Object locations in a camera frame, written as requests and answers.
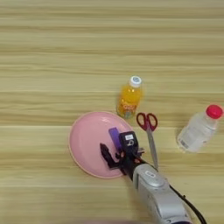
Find pink round plate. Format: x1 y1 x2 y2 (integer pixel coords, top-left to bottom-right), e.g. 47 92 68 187
68 110 136 179

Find orange juice bottle white cap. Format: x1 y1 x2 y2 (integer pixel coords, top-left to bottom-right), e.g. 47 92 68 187
115 75 144 120

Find clear bottle red cap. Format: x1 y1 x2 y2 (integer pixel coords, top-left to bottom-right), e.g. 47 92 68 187
176 104 224 154

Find purple rectangular block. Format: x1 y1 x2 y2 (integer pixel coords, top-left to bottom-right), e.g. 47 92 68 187
108 126 123 151

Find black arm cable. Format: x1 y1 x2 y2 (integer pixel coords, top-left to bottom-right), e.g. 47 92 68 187
169 185 208 224

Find red handled scissors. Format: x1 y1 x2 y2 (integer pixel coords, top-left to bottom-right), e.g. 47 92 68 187
136 112 160 171

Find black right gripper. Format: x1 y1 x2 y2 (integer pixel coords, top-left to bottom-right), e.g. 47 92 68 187
99 142 147 179

